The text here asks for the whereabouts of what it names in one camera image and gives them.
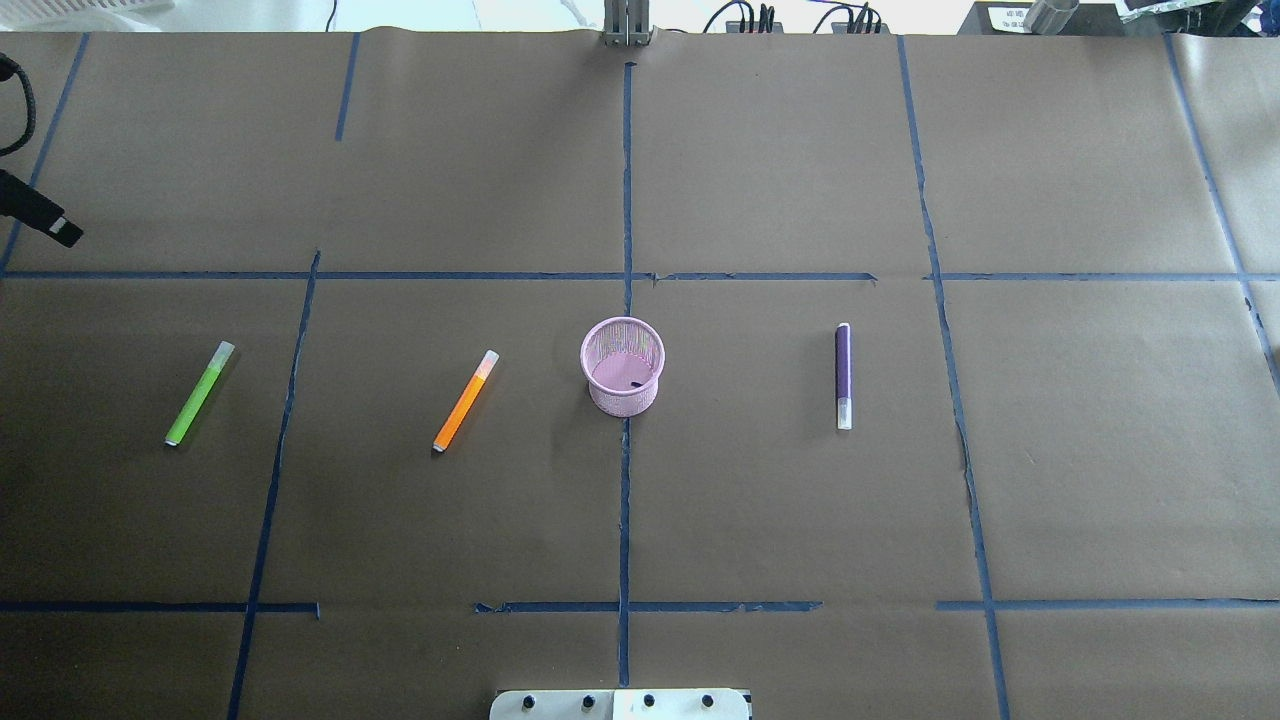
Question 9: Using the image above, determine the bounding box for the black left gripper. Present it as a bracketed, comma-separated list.
[0, 170, 84, 249]

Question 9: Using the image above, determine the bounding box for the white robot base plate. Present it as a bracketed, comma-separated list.
[489, 687, 753, 719]

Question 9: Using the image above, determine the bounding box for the purple marker pen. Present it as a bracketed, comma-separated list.
[835, 322, 855, 430]

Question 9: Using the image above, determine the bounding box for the orange highlighter pen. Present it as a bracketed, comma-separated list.
[431, 348, 500, 454]

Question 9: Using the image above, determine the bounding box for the pink mesh pen holder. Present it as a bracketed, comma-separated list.
[579, 316, 666, 418]

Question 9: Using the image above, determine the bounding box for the green highlighter pen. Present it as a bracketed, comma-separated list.
[164, 341, 237, 447]

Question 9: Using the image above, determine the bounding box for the aluminium frame post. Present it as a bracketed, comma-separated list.
[602, 0, 653, 47]

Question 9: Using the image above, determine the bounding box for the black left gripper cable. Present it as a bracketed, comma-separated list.
[0, 55, 38, 158]

